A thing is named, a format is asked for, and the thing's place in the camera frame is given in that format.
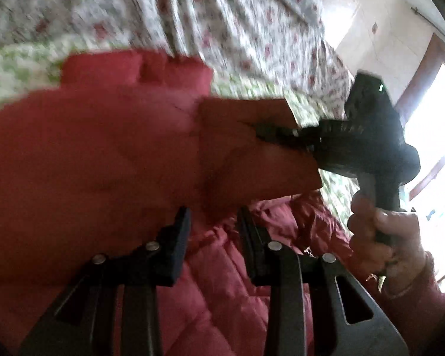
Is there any green checkered blanket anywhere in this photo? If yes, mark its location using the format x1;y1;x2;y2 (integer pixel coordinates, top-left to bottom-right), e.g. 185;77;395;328
0;41;361;227

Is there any dark curtain rod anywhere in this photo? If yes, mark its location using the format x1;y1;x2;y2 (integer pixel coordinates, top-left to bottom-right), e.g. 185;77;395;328
411;7;445;41

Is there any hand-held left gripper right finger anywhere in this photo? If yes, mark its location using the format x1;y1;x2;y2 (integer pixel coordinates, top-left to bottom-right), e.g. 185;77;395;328
237;206;409;356

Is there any red quilted jacket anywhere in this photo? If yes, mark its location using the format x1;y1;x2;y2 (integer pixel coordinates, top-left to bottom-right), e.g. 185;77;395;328
0;50;358;356

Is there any floral print quilt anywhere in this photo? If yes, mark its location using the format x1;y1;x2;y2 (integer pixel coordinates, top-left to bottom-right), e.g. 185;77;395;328
0;0;357;121

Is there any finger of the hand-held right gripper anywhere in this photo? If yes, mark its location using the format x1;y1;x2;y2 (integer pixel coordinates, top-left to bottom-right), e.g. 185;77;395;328
254;122;321;153

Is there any person's right forearm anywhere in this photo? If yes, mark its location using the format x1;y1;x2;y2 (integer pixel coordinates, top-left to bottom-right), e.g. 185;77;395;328
376;252;445;356

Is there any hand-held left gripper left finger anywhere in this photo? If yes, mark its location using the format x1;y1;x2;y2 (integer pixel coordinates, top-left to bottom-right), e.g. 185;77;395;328
18;206;192;356

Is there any window with wooden frame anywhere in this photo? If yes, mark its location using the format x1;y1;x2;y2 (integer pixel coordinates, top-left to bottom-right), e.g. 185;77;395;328
393;33;445;290

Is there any person's right hand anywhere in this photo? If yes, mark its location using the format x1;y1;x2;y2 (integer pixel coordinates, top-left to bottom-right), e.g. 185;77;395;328
347;191;428;298

